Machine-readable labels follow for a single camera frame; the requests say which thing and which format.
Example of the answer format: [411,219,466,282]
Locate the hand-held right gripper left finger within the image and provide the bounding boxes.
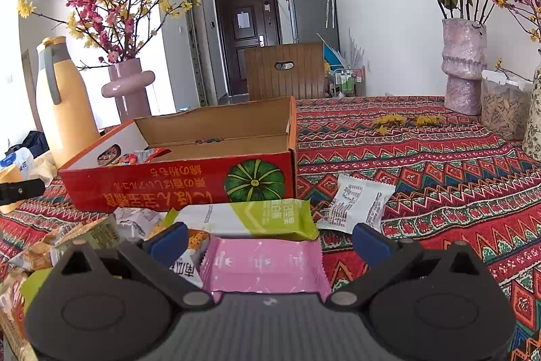
[51,222,214,311]

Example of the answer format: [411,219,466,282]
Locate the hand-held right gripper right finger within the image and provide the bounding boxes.
[325,222,491,311]

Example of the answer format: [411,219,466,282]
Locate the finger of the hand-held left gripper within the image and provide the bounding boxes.
[0,178,46,206]

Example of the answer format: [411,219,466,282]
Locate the white orange crisp packet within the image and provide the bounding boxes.
[167,228,212,289]

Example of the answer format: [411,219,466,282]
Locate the white printed snack packet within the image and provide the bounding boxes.
[316,174,396,235]

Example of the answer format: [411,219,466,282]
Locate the orange cardboard box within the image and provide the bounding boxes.
[58,96,298,213]

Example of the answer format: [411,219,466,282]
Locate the green white snack packet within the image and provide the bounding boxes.
[163,200,320,242]

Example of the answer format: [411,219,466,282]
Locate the pink snack packet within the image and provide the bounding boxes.
[199,236,332,302]

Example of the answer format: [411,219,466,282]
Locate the yellow cup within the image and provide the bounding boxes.
[0,165,24,213]

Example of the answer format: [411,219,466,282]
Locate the white plastic bag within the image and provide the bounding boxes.
[0,147,32,180]

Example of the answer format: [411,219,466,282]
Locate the beige plastic bag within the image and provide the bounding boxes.
[33,156,57,186]

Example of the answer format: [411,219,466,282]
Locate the crumpled silver snack packet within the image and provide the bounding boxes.
[114,206,163,239]

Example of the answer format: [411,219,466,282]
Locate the dark bag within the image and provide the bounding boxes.
[21,130,50,156]

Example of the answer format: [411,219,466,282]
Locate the yellow green snack packet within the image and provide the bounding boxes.
[8,215,121,271]

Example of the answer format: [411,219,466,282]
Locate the yellow thermos jug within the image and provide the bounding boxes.
[35,36,101,169]

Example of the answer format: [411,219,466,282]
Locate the fallen yellow petals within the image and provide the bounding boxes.
[374,113,444,135]

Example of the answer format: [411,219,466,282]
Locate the white trolley with bottles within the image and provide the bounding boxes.
[330,65,366,97]

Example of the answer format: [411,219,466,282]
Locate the clear plastic food jar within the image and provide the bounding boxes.
[481,69,534,141]

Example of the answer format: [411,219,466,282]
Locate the wooden chair back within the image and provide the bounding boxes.
[244,42,326,101]

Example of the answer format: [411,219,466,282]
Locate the blue plastic item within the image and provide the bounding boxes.
[317,33,344,68]

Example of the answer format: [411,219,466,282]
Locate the textured pink vase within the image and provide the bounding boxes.
[441,18,488,116]

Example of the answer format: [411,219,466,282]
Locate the cream patterned vase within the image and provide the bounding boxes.
[522,63,541,161]

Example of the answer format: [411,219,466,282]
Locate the dark brown door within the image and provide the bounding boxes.
[214,0,283,97]

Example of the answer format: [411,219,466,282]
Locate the grey refrigerator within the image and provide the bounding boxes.
[286,0,340,45]

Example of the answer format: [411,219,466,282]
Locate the pink ring vase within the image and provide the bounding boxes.
[100,57,156,124]

